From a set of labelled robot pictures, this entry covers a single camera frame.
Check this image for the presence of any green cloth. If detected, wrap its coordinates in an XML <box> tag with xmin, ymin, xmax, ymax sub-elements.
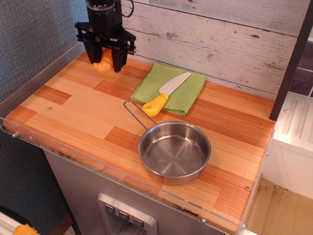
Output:
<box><xmin>131</xmin><ymin>64</ymin><xmax>206</xmax><ymax>116</ymax></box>

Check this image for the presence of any dark right shelf post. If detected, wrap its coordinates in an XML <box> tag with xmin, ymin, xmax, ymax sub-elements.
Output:
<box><xmin>269</xmin><ymin>0</ymin><xmax>313</xmax><ymax>121</ymax></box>

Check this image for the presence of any stainless steel saucepan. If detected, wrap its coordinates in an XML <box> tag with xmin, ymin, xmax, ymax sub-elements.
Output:
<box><xmin>123</xmin><ymin>100</ymin><xmax>212</xmax><ymax>186</ymax></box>

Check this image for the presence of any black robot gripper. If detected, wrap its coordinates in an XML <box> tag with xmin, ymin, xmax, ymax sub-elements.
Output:
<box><xmin>75</xmin><ymin>7</ymin><xmax>136</xmax><ymax>72</ymax></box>

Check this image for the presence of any orange object bottom left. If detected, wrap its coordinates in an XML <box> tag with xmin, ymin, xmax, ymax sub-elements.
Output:
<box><xmin>13</xmin><ymin>224</ymin><xmax>38</xmax><ymax>235</ymax></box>

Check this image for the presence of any yellow handled toy knife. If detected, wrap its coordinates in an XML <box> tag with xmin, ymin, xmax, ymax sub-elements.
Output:
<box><xmin>142</xmin><ymin>72</ymin><xmax>191</xmax><ymax>117</ymax></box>

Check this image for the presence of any clear acrylic guard rail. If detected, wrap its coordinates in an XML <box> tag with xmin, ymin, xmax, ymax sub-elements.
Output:
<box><xmin>4</xmin><ymin>49</ymin><xmax>274</xmax><ymax>234</ymax></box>

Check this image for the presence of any orange plastic toy croissant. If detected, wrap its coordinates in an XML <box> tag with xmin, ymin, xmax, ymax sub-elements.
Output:
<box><xmin>92</xmin><ymin>48</ymin><xmax>114</xmax><ymax>74</ymax></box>

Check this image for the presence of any silver toy fridge cabinet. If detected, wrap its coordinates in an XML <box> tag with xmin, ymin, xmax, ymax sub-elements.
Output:
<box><xmin>44</xmin><ymin>151</ymin><xmax>221</xmax><ymax>235</ymax></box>

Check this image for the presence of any white ribbed side cabinet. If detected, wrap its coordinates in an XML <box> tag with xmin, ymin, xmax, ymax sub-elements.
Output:
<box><xmin>261</xmin><ymin>92</ymin><xmax>313</xmax><ymax>198</ymax></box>

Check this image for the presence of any silver dispenser button panel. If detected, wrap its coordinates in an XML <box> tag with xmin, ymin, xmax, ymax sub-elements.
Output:
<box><xmin>98</xmin><ymin>193</ymin><xmax>158</xmax><ymax>235</ymax></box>

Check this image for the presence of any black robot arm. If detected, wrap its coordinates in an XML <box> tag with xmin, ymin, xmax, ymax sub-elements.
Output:
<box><xmin>75</xmin><ymin>0</ymin><xmax>136</xmax><ymax>72</ymax></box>

